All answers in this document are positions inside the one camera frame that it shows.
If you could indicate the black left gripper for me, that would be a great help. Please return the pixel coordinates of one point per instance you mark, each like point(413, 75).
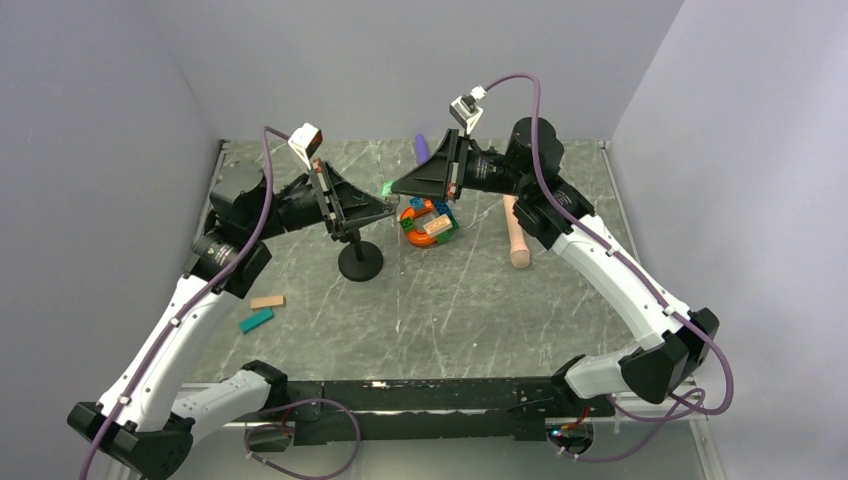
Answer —
point(346, 200)

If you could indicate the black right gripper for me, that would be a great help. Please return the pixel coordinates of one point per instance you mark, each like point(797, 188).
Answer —
point(434, 178)

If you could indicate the green plastic key tag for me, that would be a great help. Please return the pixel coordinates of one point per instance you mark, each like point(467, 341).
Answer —
point(387, 189)

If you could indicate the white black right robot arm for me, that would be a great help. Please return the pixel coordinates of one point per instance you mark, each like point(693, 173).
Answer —
point(668, 335)

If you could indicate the purple cylinder toy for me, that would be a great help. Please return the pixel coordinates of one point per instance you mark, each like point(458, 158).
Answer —
point(421, 147)

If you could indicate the gold microphone on black stand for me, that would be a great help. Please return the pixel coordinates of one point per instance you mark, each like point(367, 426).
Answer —
point(359, 260)

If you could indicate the beige wooden pestle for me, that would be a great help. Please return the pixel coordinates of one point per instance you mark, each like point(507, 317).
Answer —
point(519, 253)

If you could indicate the tan wooden block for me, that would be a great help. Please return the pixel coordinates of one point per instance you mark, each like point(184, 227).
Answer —
point(274, 301)

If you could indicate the teal wooden block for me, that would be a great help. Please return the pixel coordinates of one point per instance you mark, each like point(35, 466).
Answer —
point(256, 320)

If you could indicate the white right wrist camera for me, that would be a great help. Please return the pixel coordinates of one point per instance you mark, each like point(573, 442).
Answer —
point(465, 109)

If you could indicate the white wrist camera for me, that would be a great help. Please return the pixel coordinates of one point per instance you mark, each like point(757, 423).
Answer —
point(465, 109)
point(304, 142)

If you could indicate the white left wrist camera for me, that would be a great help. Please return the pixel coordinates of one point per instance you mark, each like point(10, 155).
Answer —
point(304, 142)

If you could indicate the black table front rail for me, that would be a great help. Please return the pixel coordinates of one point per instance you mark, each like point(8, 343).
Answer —
point(522, 408)

